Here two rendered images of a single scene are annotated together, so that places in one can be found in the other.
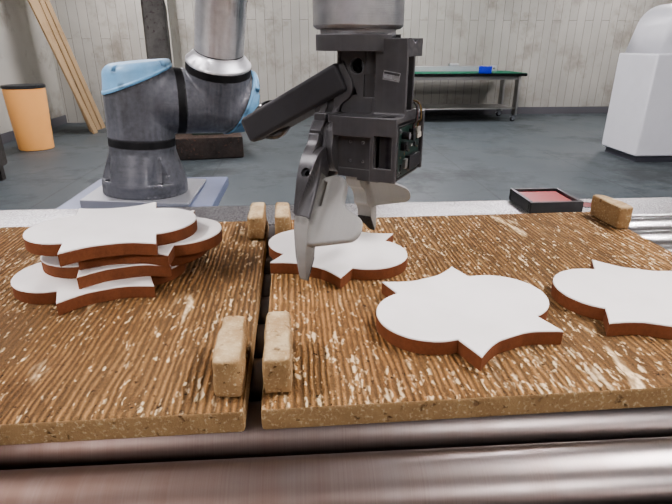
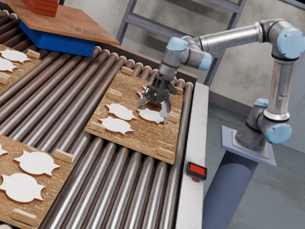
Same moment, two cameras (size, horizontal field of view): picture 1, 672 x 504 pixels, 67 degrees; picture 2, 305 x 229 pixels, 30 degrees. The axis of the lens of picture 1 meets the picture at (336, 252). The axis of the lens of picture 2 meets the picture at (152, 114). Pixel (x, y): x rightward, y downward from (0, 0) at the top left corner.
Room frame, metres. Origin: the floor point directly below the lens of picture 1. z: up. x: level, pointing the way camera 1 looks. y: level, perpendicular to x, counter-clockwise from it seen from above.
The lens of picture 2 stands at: (0.58, -2.27, 1.76)
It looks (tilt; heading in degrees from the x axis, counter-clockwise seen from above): 20 degrees down; 93
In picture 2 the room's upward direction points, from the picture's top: 22 degrees clockwise
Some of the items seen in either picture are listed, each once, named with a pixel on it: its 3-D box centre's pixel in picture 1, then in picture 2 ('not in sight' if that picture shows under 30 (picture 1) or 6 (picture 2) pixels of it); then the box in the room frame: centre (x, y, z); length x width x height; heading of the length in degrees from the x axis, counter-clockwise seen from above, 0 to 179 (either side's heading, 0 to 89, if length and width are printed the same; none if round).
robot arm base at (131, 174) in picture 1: (144, 163); (253, 133); (0.94, 0.36, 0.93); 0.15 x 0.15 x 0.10
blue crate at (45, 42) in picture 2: not in sight; (57, 32); (-0.17, 0.54, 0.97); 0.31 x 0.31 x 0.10; 42
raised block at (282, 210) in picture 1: (282, 219); (171, 117); (0.55, 0.06, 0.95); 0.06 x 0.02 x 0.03; 5
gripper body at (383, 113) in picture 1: (365, 109); (159, 87); (0.46, -0.03, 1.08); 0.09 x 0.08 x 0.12; 63
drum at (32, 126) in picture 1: (30, 117); not in sight; (6.03, 3.54, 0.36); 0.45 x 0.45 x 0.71
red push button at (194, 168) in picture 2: (544, 201); (196, 171); (0.71, -0.30, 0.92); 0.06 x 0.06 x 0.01; 4
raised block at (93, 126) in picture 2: not in sight; (97, 127); (0.31, -0.35, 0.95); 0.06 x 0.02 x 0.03; 5
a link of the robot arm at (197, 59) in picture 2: not in sight; (195, 57); (0.55, 0.04, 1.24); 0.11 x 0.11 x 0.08; 24
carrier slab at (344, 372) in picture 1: (490, 280); (135, 126); (0.43, -0.15, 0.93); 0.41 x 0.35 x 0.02; 95
